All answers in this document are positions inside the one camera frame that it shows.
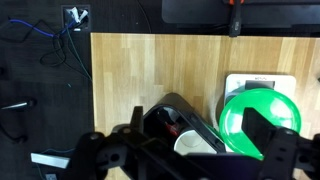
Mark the white paper cup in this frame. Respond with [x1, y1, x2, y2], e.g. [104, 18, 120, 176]
[172, 128, 219, 156]

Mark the orange and black clamp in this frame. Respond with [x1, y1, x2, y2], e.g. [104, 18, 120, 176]
[223, 0, 247, 38]

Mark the wall power socket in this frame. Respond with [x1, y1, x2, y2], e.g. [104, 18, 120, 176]
[60, 4, 92, 33]

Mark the light grey metal bar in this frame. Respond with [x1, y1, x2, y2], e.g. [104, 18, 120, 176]
[30, 152, 71, 170]

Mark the thin green cable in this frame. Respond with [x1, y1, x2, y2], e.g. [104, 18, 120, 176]
[65, 25, 93, 82]

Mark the black plastic bin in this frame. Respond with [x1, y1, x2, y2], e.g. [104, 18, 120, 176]
[111, 92, 228, 158]

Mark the black looped cable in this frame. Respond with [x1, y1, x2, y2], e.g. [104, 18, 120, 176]
[0, 122, 28, 145]

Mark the green plastic plate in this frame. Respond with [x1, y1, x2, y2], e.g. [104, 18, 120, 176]
[218, 87, 302, 162]

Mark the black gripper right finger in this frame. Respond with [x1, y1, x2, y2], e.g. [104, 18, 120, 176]
[241, 107, 279, 161]

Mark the thin black cable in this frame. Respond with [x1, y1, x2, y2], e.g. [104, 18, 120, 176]
[135, 0, 153, 34]

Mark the silver metal rod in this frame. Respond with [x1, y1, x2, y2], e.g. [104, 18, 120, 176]
[0, 98, 37, 112]

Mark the tangled black cable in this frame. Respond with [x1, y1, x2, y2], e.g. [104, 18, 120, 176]
[39, 33, 93, 81]

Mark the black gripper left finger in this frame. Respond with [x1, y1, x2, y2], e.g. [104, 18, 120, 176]
[129, 105, 145, 134]

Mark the white kitchen scale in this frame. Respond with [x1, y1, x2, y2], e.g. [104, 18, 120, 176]
[223, 73, 298, 154]

